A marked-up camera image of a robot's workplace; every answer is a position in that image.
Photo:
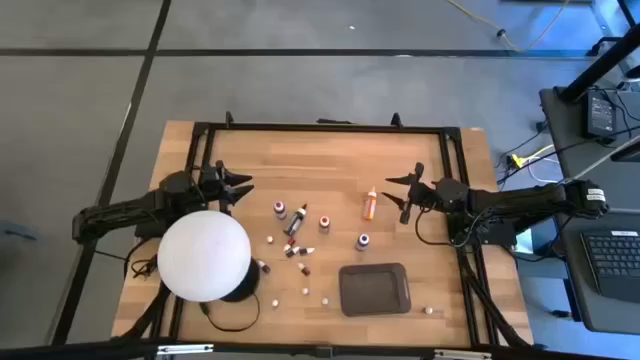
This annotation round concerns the person's shoe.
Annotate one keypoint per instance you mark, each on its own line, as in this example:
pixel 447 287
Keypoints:
pixel 634 73

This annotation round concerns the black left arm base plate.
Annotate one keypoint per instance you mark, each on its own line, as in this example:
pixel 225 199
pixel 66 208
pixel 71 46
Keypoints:
pixel 147 231

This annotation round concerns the black power adapter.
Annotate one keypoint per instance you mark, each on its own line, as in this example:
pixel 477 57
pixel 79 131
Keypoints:
pixel 600 115

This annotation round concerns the orange food colouring bottle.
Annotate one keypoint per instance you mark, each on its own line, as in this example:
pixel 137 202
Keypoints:
pixel 370 206

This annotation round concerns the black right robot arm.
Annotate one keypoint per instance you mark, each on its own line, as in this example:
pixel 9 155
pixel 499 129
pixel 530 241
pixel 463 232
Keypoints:
pixel 525 197

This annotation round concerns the dark round cap object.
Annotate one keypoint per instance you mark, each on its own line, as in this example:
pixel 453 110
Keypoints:
pixel 264 267

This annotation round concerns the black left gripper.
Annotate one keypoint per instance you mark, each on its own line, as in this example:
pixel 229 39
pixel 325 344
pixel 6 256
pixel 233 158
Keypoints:
pixel 212 185

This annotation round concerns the dark grey plastic bin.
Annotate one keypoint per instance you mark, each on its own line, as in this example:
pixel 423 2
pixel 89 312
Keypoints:
pixel 375 290

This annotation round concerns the silver metal bracket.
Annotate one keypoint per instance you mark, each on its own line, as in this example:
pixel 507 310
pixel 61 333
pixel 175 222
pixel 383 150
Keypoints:
pixel 462 355
pixel 185 348

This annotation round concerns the white globe lamp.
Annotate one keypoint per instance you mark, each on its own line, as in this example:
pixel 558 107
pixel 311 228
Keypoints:
pixel 205 255

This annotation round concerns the black stand pole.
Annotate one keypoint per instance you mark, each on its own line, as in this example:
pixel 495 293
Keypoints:
pixel 600 65

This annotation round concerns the purple-capped food colouring bottle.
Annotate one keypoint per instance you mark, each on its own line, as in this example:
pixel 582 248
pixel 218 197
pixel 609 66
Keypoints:
pixel 279 209

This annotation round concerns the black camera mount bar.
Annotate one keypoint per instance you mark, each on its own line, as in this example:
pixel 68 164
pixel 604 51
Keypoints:
pixel 320 353

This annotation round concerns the red-capped food colouring bottle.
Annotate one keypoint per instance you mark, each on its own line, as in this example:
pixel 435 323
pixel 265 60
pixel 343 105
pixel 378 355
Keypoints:
pixel 324 222

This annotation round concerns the dark grey side table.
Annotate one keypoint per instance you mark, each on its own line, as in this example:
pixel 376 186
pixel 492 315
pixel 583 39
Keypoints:
pixel 620 190

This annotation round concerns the brown-capped food colouring bottle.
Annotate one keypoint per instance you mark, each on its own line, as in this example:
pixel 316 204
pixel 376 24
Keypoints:
pixel 295 221

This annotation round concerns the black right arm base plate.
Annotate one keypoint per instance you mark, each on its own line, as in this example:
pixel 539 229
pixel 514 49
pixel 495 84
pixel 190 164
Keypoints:
pixel 500 232

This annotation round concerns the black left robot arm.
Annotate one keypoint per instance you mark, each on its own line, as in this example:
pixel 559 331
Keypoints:
pixel 125 210

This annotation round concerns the blue-capped food colouring bottle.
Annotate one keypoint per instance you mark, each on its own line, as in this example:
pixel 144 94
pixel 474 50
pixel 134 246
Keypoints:
pixel 362 241

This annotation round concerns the grey laptop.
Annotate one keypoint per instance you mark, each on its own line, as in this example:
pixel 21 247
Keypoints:
pixel 610 260

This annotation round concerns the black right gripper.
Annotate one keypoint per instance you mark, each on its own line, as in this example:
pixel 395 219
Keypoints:
pixel 430 194

